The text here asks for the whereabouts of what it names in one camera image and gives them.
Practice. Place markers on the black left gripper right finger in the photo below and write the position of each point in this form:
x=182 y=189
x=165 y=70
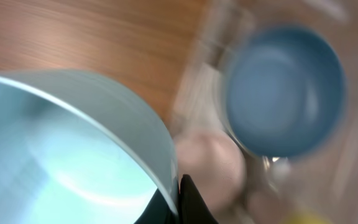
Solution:
x=192 y=208

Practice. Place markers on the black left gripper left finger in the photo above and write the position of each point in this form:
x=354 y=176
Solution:
x=156 y=212

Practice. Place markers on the pink plastic cup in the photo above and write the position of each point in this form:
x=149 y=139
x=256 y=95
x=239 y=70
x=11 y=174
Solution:
x=215 y=164

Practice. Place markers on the yellow plastic cup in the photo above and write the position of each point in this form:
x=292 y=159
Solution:
x=299 y=217

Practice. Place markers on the light blue plastic cup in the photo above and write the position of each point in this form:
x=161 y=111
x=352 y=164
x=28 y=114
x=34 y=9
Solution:
x=78 y=147

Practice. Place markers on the blue bowl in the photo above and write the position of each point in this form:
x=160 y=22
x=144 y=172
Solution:
x=283 y=92

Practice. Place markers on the clear plastic storage bin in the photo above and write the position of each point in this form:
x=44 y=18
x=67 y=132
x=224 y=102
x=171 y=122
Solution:
x=323 y=181

